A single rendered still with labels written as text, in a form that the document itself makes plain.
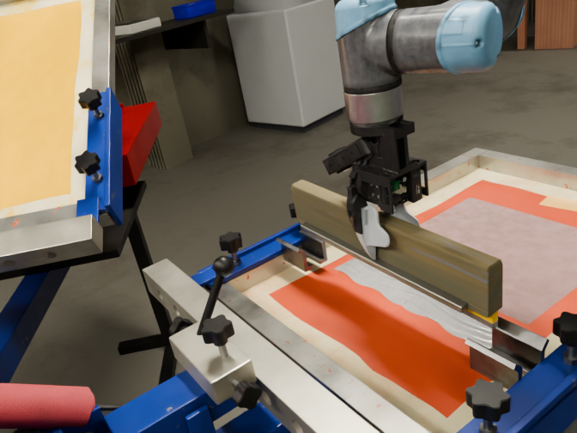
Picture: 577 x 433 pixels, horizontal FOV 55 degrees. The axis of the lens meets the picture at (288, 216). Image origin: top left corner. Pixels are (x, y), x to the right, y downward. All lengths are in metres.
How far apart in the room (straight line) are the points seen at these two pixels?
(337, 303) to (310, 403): 0.32
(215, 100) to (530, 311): 4.78
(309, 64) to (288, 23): 0.43
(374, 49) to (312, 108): 4.42
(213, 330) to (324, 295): 0.36
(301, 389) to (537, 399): 0.27
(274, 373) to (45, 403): 0.27
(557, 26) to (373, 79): 6.47
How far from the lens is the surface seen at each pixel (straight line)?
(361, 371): 0.83
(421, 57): 0.66
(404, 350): 0.85
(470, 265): 0.71
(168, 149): 4.89
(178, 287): 0.94
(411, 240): 0.76
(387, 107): 0.71
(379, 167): 0.76
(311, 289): 1.01
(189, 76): 5.30
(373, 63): 0.69
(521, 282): 1.00
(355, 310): 0.94
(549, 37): 7.18
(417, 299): 0.94
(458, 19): 0.65
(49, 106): 1.33
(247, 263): 1.04
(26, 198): 1.19
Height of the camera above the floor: 1.51
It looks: 25 degrees down
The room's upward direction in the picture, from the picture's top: 11 degrees counter-clockwise
